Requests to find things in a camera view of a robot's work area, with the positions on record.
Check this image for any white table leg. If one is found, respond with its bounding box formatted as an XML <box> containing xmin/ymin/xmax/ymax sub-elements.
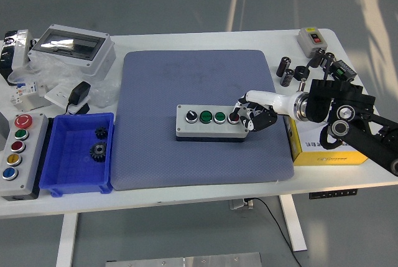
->
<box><xmin>279</xmin><ymin>194</ymin><xmax>308</xmax><ymax>252</ymax></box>
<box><xmin>55</xmin><ymin>213</ymin><xmax>78</xmax><ymax>267</ymax></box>

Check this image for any four-button grey control box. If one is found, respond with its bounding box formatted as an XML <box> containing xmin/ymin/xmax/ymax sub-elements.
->
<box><xmin>175</xmin><ymin>104</ymin><xmax>249</xmax><ymax>143</ymax></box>

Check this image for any black ring nut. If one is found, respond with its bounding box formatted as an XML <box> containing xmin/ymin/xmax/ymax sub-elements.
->
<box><xmin>294</xmin><ymin>65</ymin><xmax>309</xmax><ymax>82</ymax></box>

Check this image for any grey enclosure with clear lid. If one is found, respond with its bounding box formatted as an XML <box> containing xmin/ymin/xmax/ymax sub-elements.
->
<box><xmin>27</xmin><ymin>24</ymin><xmax>117</xmax><ymax>77</ymax></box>

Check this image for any black table control panel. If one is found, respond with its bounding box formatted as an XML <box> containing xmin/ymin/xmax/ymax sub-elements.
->
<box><xmin>308</xmin><ymin>188</ymin><xmax>358</xmax><ymax>200</ymax></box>

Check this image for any white circuit breaker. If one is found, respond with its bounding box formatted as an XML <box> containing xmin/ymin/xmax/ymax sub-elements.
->
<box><xmin>9</xmin><ymin>80</ymin><xmax>47</xmax><ymax>105</ymax></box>

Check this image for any yellow and white cardboard box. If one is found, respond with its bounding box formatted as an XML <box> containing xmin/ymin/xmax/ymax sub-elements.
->
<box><xmin>283</xmin><ymin>114</ymin><xmax>370</xmax><ymax>167</ymax></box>

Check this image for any blue-grey mat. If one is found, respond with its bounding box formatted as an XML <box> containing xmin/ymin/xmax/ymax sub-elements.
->
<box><xmin>111</xmin><ymin>49</ymin><xmax>295</xmax><ymax>192</ymax></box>

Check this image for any grey under-table bracket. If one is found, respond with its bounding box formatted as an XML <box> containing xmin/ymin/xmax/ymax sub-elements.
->
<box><xmin>229</xmin><ymin>198</ymin><xmax>254</xmax><ymax>210</ymax></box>

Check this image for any black floor cable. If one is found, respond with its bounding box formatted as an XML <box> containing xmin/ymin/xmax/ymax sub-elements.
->
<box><xmin>248</xmin><ymin>197</ymin><xmax>302</xmax><ymax>267</ymax></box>

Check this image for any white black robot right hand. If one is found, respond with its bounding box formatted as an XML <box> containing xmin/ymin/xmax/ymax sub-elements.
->
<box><xmin>233</xmin><ymin>90</ymin><xmax>298</xmax><ymax>133</ymax></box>

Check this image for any five-button grey control station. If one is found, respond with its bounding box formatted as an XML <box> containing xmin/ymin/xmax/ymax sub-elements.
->
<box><xmin>0</xmin><ymin>113</ymin><xmax>50</xmax><ymax>201</ymax></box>

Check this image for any black and white packaged device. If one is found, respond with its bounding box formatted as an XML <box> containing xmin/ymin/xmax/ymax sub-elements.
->
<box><xmin>0</xmin><ymin>29</ymin><xmax>35</xmax><ymax>86</ymax></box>

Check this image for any black power adapter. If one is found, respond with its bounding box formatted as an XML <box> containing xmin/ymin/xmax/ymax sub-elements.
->
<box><xmin>63</xmin><ymin>80</ymin><xmax>92</xmax><ymax>115</ymax></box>

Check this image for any grey metal bracket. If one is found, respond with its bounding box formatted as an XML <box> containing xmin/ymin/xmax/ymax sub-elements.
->
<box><xmin>23</xmin><ymin>94</ymin><xmax>53</xmax><ymax>114</ymax></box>

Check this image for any black module with green terminal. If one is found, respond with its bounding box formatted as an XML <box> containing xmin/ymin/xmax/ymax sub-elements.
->
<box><xmin>329</xmin><ymin>59</ymin><xmax>358</xmax><ymax>82</ymax></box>

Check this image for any grey two-button switch box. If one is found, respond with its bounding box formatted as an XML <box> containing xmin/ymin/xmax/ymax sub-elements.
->
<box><xmin>297</xmin><ymin>27</ymin><xmax>330</xmax><ymax>59</ymax></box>

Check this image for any silver metal plate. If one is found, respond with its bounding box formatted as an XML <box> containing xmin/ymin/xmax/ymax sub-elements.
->
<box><xmin>104</xmin><ymin>251</ymin><xmax>262</xmax><ymax>267</ymax></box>

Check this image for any clear plastic bag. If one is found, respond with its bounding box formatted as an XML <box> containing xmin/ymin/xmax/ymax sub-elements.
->
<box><xmin>7</xmin><ymin>52</ymin><xmax>121</xmax><ymax>109</ymax></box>

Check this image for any white wall socket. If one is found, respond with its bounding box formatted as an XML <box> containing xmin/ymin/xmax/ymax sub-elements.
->
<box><xmin>44</xmin><ymin>83</ymin><xmax>91</xmax><ymax>115</ymax></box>

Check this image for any large black gear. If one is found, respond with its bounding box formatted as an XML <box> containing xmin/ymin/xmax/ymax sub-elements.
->
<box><xmin>89</xmin><ymin>141</ymin><xmax>109</xmax><ymax>164</ymax></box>

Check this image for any blue plastic bin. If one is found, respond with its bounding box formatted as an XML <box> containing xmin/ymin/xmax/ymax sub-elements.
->
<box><xmin>39</xmin><ymin>111</ymin><xmax>115</xmax><ymax>198</ymax></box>

